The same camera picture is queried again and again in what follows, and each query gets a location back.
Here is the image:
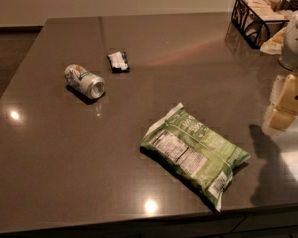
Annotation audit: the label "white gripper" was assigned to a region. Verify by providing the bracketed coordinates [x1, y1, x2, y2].
[267, 10, 298, 130]

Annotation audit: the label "7up soda can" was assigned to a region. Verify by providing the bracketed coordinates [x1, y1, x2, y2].
[64, 64, 105, 99]

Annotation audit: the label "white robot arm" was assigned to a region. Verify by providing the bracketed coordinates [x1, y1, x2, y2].
[266, 10, 298, 181]

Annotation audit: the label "green chip bag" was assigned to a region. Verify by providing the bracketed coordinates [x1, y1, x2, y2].
[140, 104, 250, 211]

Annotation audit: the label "white napkins in basket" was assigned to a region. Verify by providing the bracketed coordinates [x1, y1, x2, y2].
[241, 0, 293, 46]

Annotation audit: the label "small dark snack packet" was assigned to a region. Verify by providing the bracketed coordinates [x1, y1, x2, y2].
[108, 51, 130, 72]

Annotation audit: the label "black wire napkin basket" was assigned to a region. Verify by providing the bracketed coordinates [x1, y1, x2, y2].
[231, 0, 296, 49]

